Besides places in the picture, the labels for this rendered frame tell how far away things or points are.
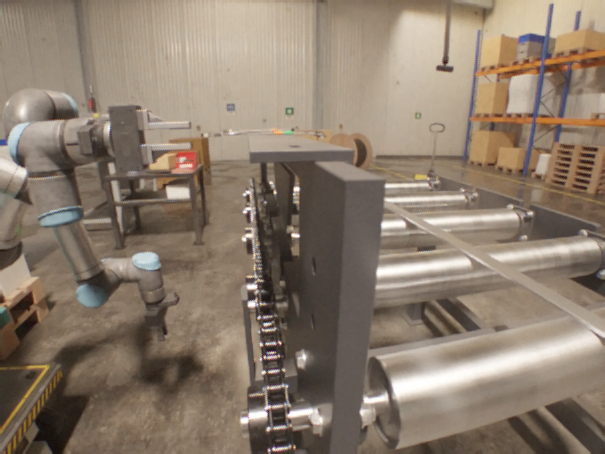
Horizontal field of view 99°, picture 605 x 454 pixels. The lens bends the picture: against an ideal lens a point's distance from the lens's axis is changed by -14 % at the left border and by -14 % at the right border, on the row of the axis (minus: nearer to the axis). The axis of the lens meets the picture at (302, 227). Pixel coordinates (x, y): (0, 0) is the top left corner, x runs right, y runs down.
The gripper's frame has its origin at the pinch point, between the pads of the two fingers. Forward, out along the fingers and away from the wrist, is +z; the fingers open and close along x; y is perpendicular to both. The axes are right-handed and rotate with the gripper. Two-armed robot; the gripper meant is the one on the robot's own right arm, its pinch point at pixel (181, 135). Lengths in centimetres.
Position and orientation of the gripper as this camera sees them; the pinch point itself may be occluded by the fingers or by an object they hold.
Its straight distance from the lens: 66.9
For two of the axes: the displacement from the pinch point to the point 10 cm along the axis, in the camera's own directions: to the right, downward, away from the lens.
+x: 0.0, 9.4, 3.3
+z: 9.8, -0.6, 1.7
